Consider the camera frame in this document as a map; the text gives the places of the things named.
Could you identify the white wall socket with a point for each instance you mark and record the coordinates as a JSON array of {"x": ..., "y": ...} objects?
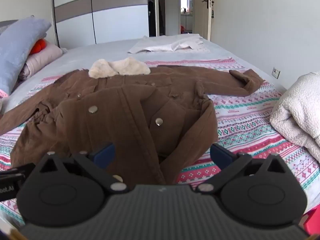
[{"x": 275, "y": 72}]

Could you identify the white fleece blanket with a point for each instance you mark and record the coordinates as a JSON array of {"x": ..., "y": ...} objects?
[{"x": 300, "y": 110}]

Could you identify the cream room door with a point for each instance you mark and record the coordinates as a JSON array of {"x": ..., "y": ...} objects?
[{"x": 200, "y": 12}]

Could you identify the patterned pink green blanket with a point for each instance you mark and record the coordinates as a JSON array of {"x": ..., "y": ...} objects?
[{"x": 250, "y": 130}]

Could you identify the dark hanging wall item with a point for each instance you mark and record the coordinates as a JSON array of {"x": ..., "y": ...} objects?
[{"x": 212, "y": 11}]

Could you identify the folded pale pink quilt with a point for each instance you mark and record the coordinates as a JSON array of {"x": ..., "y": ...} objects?
[{"x": 42, "y": 57}]

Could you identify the orange plush toy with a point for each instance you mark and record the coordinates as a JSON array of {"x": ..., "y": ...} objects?
[{"x": 38, "y": 46}]

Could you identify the white and grey wardrobe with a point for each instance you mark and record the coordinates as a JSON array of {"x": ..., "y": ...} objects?
[{"x": 112, "y": 22}]

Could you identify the crumpled white cloth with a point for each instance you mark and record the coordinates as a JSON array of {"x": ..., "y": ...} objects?
[{"x": 160, "y": 46}]

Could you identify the brown coat with fur collar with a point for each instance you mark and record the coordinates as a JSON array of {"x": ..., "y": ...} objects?
[{"x": 120, "y": 110}]

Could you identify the folded blue-grey blanket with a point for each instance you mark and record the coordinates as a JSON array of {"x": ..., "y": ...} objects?
[{"x": 17, "y": 45}]

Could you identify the red object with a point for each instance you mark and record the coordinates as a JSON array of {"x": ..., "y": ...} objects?
[{"x": 312, "y": 222}]

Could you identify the grey quilted headboard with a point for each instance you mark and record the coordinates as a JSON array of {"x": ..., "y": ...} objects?
[{"x": 7, "y": 23}]

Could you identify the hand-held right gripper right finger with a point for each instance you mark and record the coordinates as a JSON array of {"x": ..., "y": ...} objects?
[{"x": 221, "y": 155}]

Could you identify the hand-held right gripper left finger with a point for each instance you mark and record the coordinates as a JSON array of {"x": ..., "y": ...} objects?
[{"x": 103, "y": 153}]

